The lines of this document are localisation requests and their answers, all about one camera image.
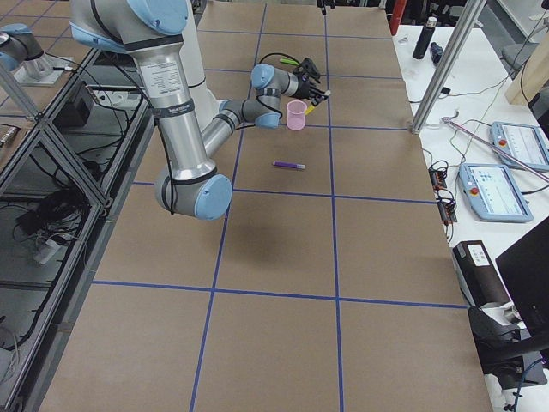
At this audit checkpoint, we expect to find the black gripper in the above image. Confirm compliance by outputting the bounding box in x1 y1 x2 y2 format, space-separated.
293 0 330 107

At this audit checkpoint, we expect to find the yellow highlighter pen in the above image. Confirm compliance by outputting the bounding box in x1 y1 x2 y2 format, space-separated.
305 101 324 116

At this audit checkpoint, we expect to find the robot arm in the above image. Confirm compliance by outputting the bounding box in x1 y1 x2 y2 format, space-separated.
70 1 330 221

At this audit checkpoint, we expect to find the green highlighter pen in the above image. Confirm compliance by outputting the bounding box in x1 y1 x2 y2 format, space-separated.
279 58 299 66

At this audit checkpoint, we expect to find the purple highlighter pen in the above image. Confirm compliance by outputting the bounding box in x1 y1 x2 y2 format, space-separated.
272 161 306 170

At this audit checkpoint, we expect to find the black water bottle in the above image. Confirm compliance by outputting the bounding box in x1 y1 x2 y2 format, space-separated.
412 16 437 60

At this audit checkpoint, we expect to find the near blue teach pendant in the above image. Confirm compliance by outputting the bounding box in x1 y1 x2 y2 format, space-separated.
458 163 534 223

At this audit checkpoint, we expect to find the blue teach pendant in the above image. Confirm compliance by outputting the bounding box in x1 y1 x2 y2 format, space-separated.
458 163 534 223
490 122 548 172

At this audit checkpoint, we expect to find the brown paper table mat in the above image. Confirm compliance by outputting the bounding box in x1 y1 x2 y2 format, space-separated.
41 3 491 411

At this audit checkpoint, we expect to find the far blue teach pendant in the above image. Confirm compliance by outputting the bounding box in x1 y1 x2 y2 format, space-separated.
490 122 548 172

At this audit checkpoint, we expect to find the dark brown box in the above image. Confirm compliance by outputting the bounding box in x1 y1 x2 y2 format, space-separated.
452 240 510 309

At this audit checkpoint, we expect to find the black monitor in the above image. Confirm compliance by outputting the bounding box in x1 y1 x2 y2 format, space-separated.
496 219 548 333

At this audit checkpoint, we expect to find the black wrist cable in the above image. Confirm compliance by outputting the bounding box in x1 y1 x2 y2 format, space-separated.
255 52 304 130

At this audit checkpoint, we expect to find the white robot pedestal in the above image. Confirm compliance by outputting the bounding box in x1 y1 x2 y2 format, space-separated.
180 1 220 122

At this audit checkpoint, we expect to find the aluminium frame post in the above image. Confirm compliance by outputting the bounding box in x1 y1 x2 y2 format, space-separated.
410 0 486 135

